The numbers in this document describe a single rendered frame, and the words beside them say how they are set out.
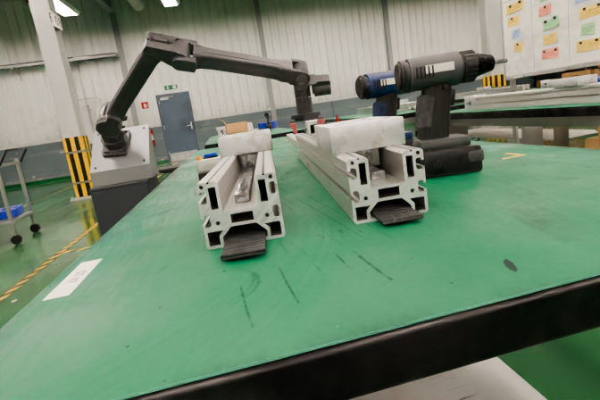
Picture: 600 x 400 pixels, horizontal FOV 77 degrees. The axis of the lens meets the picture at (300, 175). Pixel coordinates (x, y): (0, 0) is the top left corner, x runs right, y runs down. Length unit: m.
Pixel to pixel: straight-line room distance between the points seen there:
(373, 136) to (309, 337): 0.34
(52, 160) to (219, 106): 5.15
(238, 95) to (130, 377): 12.12
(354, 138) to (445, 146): 0.23
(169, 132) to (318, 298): 12.13
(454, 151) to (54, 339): 0.63
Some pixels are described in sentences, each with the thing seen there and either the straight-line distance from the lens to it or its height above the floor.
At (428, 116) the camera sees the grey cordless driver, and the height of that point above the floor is 0.89.
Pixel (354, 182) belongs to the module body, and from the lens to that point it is 0.48.
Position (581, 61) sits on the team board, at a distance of 3.93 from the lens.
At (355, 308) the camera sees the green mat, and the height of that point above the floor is 0.78.
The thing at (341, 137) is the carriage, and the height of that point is 0.89.
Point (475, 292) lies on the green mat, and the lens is 0.32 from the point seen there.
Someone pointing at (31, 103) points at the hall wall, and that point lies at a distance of 13.48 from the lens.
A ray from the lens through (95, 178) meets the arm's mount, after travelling 1.52.
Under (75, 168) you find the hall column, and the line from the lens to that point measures 7.66.
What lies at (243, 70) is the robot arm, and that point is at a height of 1.09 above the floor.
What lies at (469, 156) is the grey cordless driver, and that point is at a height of 0.81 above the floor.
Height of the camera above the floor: 0.93
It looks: 9 degrees down
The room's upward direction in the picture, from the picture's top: 9 degrees counter-clockwise
